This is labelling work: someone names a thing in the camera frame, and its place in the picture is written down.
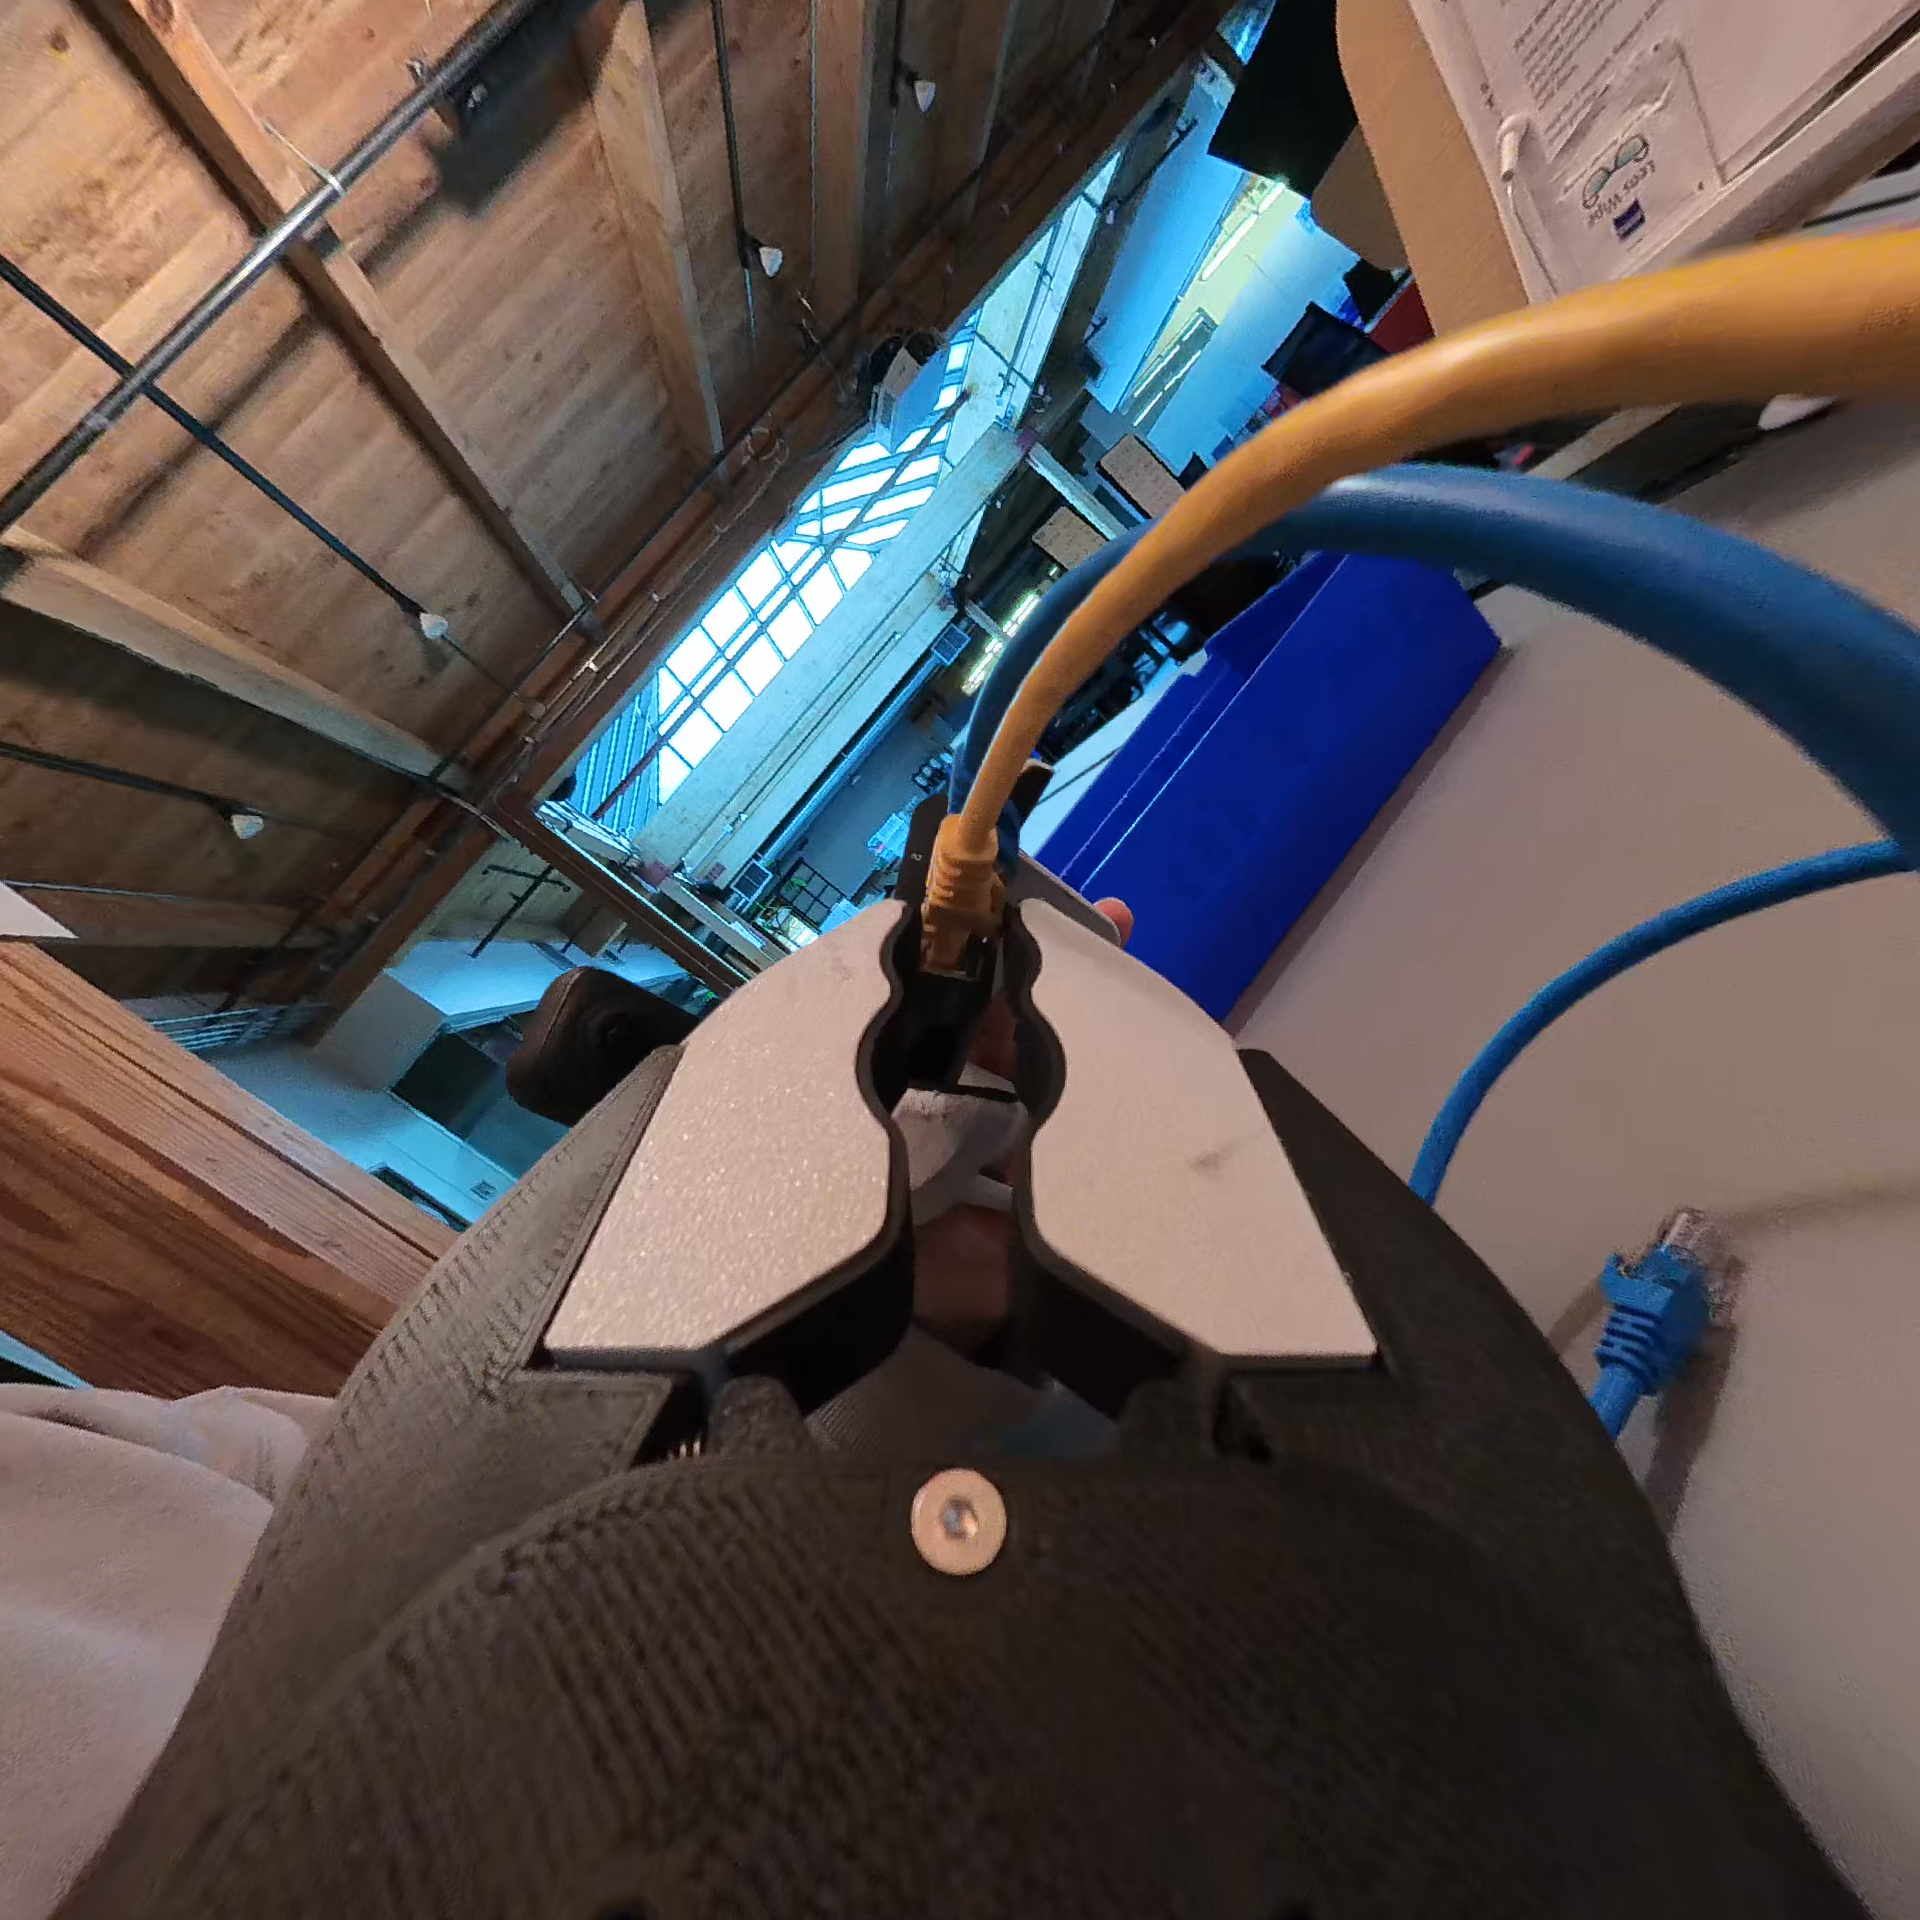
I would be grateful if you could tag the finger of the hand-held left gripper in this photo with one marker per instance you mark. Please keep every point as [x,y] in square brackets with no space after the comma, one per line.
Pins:
[960,1147]

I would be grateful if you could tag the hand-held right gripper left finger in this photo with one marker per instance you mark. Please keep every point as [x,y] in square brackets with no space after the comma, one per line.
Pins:
[735,1204]

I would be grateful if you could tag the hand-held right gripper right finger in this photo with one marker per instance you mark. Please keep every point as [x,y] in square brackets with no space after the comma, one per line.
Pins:
[1188,1186]

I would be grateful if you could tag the black network splitter box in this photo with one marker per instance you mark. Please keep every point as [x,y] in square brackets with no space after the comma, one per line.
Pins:
[936,1033]

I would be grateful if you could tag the grey desk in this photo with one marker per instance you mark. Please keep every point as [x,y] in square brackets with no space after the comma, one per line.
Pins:
[1650,901]

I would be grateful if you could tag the person's left hand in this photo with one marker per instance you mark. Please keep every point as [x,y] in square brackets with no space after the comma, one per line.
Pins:
[968,1276]

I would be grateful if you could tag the large grid window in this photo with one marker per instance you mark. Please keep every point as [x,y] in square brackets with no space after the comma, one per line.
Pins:
[722,658]

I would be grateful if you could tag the blue plastic bin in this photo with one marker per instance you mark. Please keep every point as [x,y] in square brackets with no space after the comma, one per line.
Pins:
[1278,779]

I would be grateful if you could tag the small tan board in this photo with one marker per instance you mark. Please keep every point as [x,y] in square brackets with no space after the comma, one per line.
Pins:
[1146,479]
[1075,537]

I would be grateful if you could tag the person's grey sweater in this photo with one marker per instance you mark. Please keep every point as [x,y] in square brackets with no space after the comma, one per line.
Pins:
[136,1622]

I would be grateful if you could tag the white board stand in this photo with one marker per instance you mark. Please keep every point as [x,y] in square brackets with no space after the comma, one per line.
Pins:
[1794,412]

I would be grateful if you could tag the wooden instruction board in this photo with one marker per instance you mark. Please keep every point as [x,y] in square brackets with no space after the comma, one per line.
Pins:
[1423,181]

